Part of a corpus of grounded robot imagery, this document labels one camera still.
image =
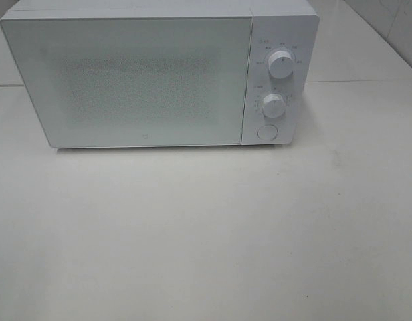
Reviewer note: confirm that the white microwave oven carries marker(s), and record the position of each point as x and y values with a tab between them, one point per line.
290	25

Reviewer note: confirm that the upper white power knob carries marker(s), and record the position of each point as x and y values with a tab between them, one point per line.
280	63

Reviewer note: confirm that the white microwave door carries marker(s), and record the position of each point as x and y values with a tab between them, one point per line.
134	82

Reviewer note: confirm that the white timer knob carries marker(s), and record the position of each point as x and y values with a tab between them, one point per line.
273	106

